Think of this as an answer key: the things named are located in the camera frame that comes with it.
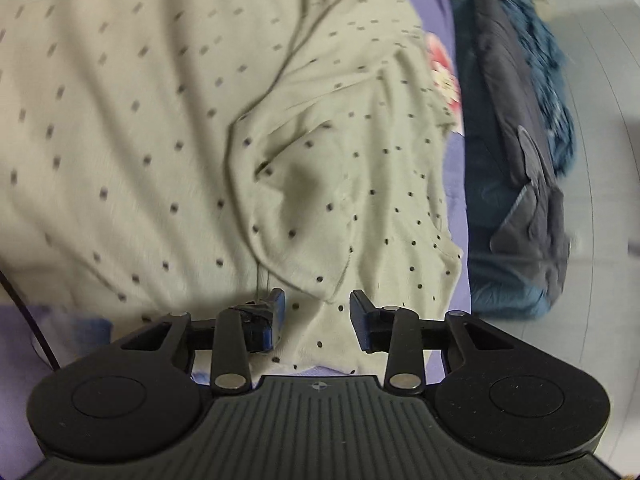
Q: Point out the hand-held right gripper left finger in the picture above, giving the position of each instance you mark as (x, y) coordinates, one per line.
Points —
(274, 325)

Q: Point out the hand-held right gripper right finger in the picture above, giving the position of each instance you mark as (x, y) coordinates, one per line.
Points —
(360, 320)

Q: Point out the cream polka dot garment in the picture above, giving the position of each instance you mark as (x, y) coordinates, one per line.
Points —
(175, 135)

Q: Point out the purple floral blanket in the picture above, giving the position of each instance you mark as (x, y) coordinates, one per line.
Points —
(457, 210)

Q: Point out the grey towel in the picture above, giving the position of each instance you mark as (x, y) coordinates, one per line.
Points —
(535, 220)

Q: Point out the dark grey quilt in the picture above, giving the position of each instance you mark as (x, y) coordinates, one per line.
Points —
(500, 70)

